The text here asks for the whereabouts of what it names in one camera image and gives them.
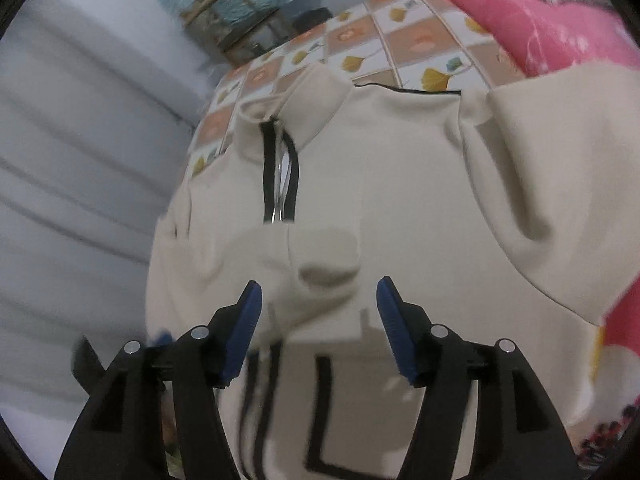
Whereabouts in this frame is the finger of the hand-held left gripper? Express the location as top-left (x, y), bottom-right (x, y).
top-left (71, 335), bottom-right (108, 387)

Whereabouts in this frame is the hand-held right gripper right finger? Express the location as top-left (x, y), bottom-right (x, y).
top-left (376, 276), bottom-right (583, 480)

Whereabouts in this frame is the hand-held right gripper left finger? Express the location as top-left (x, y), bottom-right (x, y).
top-left (54, 280), bottom-right (263, 480)

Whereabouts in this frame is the beige zip sweatshirt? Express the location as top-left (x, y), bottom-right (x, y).
top-left (145, 62), bottom-right (640, 480)

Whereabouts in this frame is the white curtain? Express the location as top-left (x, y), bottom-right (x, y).
top-left (0, 0), bottom-right (221, 411)

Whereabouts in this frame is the wooden chair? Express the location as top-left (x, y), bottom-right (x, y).
top-left (180, 0), bottom-right (281, 66)

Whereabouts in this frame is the pink floral blanket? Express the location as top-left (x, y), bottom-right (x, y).
top-left (405, 0), bottom-right (640, 466)

